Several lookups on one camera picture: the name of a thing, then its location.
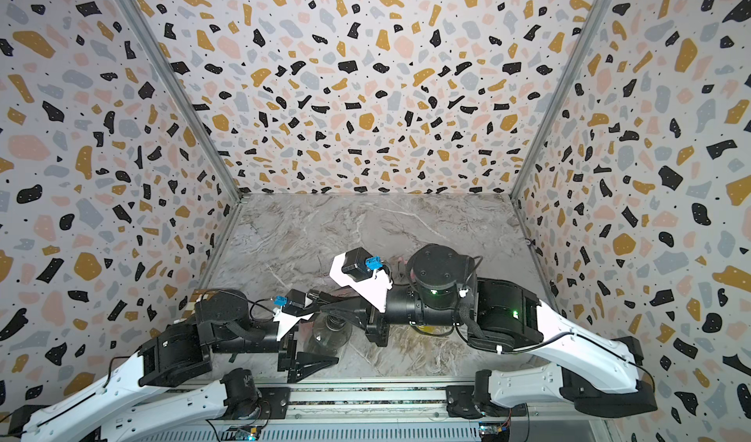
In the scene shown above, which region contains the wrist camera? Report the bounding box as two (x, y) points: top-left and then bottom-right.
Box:
(329, 248), (393, 313)
(272, 289), (313, 342)

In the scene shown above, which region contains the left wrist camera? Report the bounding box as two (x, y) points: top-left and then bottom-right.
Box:
(272, 289), (313, 342)

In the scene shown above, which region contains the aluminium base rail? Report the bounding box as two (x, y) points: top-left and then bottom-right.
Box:
(116, 381), (622, 441)

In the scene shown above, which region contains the black spray nozzle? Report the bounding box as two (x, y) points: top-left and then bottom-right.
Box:
(306, 289), (348, 332)

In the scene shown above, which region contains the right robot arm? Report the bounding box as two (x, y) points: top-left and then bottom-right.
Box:
(304, 244), (657, 420)

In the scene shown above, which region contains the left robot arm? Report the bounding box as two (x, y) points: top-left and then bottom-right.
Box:
(7, 289), (338, 441)

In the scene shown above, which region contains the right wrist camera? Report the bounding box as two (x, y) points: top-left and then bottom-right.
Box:
(329, 248), (393, 313)

